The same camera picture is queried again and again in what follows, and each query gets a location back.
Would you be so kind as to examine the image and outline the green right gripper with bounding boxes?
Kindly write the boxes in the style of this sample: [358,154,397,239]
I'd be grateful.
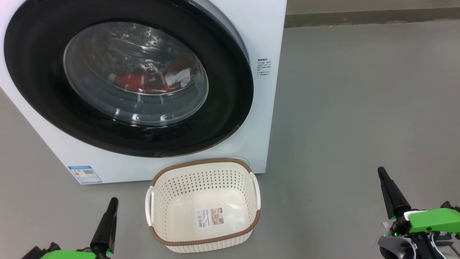
[377,167,460,236]

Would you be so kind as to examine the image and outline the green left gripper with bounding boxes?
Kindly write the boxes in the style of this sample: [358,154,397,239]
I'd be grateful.
[40,197,119,259]

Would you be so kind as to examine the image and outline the small red garment white cuffs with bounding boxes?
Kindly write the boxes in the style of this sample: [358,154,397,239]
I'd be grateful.
[112,70,167,95]

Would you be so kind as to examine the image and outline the black round glass washer door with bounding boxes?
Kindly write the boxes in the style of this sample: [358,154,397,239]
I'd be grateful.
[4,0,254,158]

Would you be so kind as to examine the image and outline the cream perforated basket brown rim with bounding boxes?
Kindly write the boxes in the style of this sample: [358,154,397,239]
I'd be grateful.
[145,158,261,253]

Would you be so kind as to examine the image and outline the printed product label sticker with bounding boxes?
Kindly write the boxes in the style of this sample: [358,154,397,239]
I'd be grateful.
[197,208,225,228]

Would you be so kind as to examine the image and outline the white front-load washing machine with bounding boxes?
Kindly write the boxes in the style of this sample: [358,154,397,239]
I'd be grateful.
[0,0,288,185]

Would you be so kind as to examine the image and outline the blue energy label sticker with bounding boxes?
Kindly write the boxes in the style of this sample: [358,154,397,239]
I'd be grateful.
[68,165,103,184]

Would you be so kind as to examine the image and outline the black printed text sticker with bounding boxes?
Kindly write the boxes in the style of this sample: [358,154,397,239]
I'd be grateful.
[257,58,272,77]

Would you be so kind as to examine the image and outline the stainless steel perforated drum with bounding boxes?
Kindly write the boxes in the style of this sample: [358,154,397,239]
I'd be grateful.
[68,22,207,123]

